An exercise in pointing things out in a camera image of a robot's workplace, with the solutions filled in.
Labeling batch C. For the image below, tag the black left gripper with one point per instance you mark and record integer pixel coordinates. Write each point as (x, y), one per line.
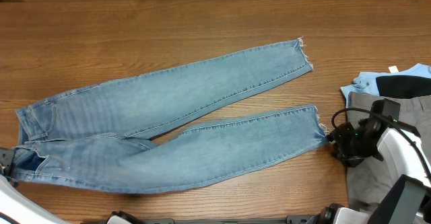
(6, 158)

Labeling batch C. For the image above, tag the light blue denim jeans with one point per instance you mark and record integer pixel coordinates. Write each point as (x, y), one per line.
(139, 135)

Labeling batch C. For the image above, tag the white garment tag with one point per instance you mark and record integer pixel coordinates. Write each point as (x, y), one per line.
(393, 69)

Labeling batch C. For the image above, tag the black rail at table edge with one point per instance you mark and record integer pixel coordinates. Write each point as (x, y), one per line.
(290, 219)

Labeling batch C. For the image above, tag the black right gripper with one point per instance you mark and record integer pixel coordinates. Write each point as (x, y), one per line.
(337, 134)

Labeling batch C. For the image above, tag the black garment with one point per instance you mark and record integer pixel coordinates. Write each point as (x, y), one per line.
(403, 86)

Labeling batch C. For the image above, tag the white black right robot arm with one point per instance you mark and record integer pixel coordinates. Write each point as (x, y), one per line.
(391, 175)

